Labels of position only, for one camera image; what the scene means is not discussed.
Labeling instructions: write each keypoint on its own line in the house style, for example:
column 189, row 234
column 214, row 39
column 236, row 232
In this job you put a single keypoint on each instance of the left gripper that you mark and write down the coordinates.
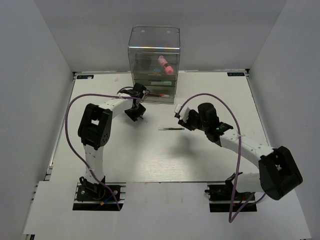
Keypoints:
column 133, row 116

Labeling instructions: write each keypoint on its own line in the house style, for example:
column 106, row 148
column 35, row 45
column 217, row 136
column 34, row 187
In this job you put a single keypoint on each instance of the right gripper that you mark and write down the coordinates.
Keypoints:
column 187, row 124

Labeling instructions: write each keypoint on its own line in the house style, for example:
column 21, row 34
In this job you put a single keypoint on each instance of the green highlighter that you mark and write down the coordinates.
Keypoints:
column 161, row 83

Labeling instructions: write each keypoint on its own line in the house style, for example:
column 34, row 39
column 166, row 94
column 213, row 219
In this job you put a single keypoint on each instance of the pink marker tube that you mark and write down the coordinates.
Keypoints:
column 168, row 69

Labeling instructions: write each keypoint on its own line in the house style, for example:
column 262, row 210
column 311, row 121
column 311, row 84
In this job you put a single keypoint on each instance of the clear acrylic drawer organizer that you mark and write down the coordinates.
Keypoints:
column 146, row 44

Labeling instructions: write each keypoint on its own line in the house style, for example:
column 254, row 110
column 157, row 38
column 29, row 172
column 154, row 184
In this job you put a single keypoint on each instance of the red gel pen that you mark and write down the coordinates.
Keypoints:
column 159, row 95

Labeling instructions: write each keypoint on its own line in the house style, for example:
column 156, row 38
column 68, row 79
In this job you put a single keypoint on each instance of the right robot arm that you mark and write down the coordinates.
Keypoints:
column 278, row 173

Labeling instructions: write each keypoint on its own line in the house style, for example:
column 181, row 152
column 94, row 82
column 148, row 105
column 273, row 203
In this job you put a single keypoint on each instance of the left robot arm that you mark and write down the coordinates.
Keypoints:
column 95, row 131

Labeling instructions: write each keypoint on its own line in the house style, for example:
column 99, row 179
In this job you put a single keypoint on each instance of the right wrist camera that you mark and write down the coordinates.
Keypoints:
column 181, row 113

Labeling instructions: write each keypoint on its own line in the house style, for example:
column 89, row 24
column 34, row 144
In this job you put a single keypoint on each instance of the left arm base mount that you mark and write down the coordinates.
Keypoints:
column 84, row 200

